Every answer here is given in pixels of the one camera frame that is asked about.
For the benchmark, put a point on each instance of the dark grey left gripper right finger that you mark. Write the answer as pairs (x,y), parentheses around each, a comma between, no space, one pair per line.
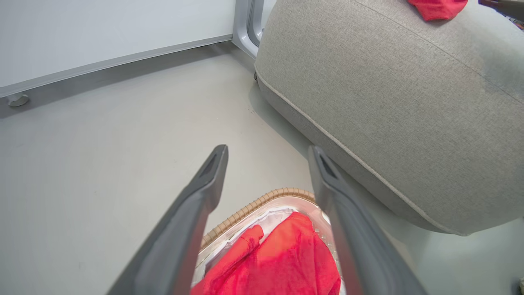
(360,241)

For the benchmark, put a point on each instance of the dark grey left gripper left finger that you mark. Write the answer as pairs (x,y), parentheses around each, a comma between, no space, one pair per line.
(172,241)

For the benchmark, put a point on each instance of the red garment in basket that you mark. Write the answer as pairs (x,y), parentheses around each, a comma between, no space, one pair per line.
(282,262)

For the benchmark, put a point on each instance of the white laundry basket wicker rim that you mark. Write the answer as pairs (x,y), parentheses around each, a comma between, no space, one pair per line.
(262,213)

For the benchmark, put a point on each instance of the grey fabric sofa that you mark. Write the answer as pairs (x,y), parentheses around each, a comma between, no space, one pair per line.
(393,102)

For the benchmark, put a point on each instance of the round grey panel foot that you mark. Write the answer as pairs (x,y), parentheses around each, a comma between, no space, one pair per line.
(18,99)

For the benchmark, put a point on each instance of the small red garment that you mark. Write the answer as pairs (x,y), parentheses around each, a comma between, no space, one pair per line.
(437,8)

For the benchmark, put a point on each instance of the white partition panel grey frame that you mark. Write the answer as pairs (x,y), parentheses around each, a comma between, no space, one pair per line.
(102,37)

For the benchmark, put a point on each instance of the grey metal frame post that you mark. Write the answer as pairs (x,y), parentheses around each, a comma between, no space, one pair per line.
(249,24)

